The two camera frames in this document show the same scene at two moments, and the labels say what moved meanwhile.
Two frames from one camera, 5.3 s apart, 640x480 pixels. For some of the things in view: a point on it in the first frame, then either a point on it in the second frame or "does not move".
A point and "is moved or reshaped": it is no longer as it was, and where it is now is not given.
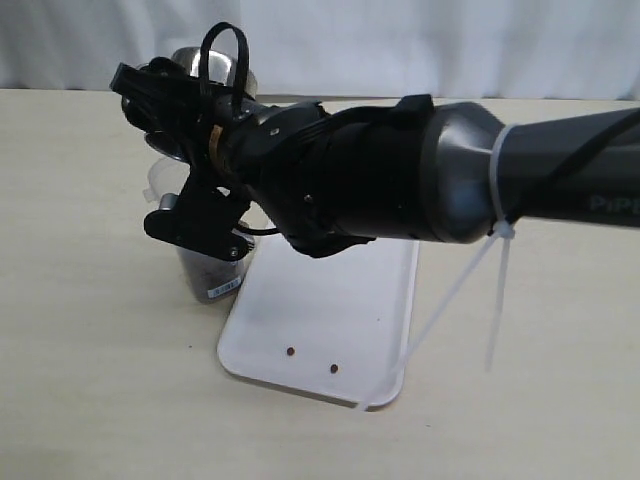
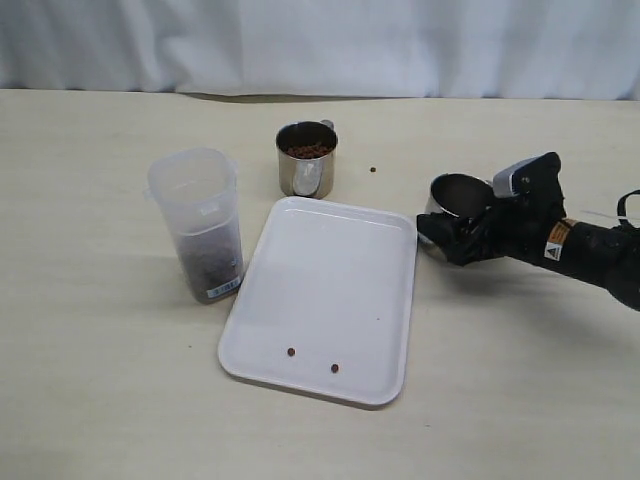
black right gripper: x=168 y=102 -> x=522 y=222
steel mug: x=221 y=68 is moved or reshaped
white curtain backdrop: x=450 y=49 does not move
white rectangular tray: x=338 y=326 does not move
